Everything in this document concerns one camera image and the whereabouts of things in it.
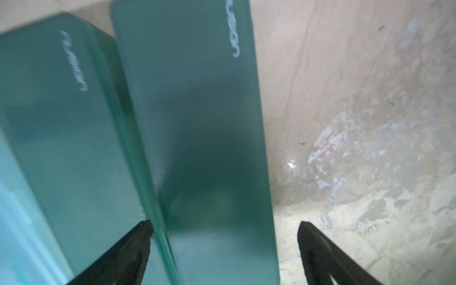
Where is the dark green pencil case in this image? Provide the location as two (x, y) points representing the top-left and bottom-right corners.
(1, 13), (156, 279)
(110, 1), (280, 285)

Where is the light teal pencil case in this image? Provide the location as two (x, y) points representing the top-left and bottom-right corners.
(1, 135), (74, 285)

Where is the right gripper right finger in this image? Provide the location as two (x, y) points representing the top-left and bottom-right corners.
(298, 221), (381, 285)

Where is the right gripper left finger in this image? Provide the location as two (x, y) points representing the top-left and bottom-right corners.
(69, 220), (154, 285)

